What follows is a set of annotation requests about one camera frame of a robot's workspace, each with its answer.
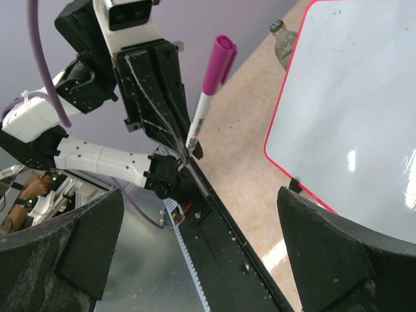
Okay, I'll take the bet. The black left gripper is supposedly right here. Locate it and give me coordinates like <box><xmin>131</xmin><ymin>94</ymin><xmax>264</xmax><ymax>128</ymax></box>
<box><xmin>114</xmin><ymin>39</ymin><xmax>203</xmax><ymax>159</ymax></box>

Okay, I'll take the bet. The magenta capped whiteboard marker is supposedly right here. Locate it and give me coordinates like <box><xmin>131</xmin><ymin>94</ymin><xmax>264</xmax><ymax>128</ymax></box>
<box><xmin>185</xmin><ymin>34</ymin><xmax>238</xmax><ymax>151</ymax></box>

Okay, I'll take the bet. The pink framed whiteboard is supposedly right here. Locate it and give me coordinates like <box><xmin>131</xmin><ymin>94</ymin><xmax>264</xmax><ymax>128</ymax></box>
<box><xmin>264</xmin><ymin>1</ymin><xmax>415</xmax><ymax>242</ymax></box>

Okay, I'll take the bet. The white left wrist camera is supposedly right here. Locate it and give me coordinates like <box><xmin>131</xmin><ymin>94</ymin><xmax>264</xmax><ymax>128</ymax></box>
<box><xmin>92</xmin><ymin>0</ymin><xmax>162</xmax><ymax>56</ymax></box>

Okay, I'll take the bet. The clear glass bottle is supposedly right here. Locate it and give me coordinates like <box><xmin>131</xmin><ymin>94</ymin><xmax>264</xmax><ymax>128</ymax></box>
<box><xmin>270</xmin><ymin>19</ymin><xmax>298</xmax><ymax>70</ymax></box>

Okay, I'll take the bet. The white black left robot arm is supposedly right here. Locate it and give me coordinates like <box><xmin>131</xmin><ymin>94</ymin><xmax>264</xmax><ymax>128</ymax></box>
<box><xmin>1</xmin><ymin>1</ymin><xmax>203</xmax><ymax>202</ymax></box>

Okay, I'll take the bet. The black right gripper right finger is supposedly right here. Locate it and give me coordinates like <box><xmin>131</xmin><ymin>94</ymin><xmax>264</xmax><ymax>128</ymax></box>
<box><xmin>277</xmin><ymin>187</ymin><xmax>415</xmax><ymax>311</ymax></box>

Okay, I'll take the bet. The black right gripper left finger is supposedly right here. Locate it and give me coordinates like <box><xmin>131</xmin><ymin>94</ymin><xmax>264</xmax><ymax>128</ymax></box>
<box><xmin>1</xmin><ymin>189</ymin><xmax>124</xmax><ymax>311</ymax></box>

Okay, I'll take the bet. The person's hand in background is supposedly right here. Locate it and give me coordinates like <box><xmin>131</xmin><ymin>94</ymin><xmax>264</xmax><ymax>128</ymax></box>
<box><xmin>19</xmin><ymin>174</ymin><xmax>53</xmax><ymax>200</ymax></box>

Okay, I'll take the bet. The black whiteboard clip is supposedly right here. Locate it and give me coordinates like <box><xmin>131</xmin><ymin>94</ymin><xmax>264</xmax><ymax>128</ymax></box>
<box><xmin>289</xmin><ymin>178</ymin><xmax>303</xmax><ymax>194</ymax></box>

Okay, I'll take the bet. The grey cable duct rail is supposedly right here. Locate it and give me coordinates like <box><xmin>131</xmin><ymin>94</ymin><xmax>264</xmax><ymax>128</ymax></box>
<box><xmin>163</xmin><ymin>198</ymin><xmax>211</xmax><ymax>311</ymax></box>

